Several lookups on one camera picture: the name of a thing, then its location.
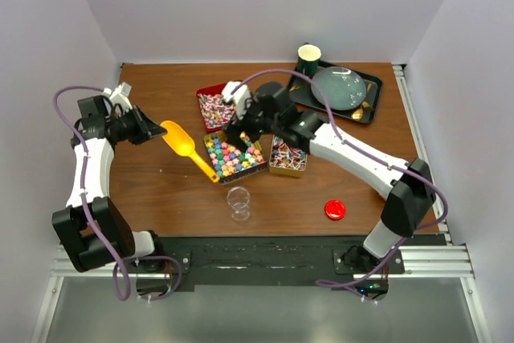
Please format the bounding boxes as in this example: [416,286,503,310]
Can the dark teal plate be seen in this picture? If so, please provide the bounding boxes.
[311,67,367,111]

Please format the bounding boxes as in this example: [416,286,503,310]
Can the purple cable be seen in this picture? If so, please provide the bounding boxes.
[228,69,448,292]
[53,85,133,302]

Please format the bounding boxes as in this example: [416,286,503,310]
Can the red tin swirl lollipops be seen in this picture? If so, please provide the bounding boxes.
[196,84,235,133]

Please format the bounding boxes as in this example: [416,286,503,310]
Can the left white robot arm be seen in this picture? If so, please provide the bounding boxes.
[51,95,166,272]

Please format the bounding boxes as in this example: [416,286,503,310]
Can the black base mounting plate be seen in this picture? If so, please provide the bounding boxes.
[120,234,406,294]

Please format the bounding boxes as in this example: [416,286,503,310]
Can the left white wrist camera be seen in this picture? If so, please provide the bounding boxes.
[102,82,133,112]

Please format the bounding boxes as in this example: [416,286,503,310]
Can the gold spoon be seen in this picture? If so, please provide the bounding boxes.
[351,82,375,123]

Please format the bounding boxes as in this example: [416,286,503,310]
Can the tin of star candies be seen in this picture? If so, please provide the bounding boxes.
[203,131,267,185]

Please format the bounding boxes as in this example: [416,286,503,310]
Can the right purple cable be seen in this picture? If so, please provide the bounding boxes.
[228,69,448,292]

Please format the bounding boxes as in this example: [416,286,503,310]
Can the clear plastic jar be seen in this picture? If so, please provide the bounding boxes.
[226,186,251,221]

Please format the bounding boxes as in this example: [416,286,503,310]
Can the yellow plastic scoop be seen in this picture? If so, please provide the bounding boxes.
[161,120,220,183]

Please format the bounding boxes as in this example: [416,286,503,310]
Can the red jar lid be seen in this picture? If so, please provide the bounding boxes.
[324,199,346,221]

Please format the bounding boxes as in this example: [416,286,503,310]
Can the dark green paper cup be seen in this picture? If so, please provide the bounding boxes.
[296,43,321,78]

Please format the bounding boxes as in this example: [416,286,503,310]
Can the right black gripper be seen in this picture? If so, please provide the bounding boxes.
[222,95,282,153]

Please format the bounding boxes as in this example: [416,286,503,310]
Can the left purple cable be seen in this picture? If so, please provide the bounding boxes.
[53,85,133,302]

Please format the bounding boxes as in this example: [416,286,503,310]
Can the gold tin of lollipops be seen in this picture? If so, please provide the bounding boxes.
[268,136,308,178]

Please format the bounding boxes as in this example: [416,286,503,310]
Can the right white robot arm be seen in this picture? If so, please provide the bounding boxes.
[222,81,436,273]

